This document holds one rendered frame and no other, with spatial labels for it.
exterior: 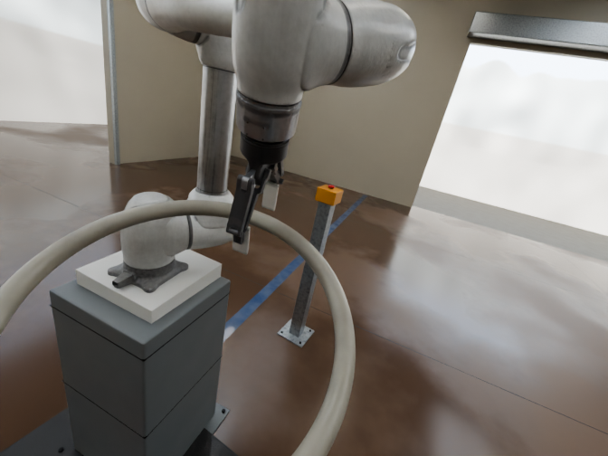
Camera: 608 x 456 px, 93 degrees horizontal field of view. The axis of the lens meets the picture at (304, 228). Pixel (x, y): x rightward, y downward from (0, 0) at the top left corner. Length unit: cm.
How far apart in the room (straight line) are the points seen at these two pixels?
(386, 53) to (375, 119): 611
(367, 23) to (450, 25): 631
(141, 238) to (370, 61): 78
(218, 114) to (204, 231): 37
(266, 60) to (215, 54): 56
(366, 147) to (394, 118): 78
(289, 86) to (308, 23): 7
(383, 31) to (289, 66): 15
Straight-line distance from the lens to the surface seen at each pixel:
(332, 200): 162
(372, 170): 660
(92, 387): 131
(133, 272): 106
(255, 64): 38
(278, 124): 41
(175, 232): 99
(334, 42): 41
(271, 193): 61
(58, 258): 56
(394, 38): 48
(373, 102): 661
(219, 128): 95
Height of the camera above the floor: 146
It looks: 22 degrees down
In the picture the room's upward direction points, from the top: 12 degrees clockwise
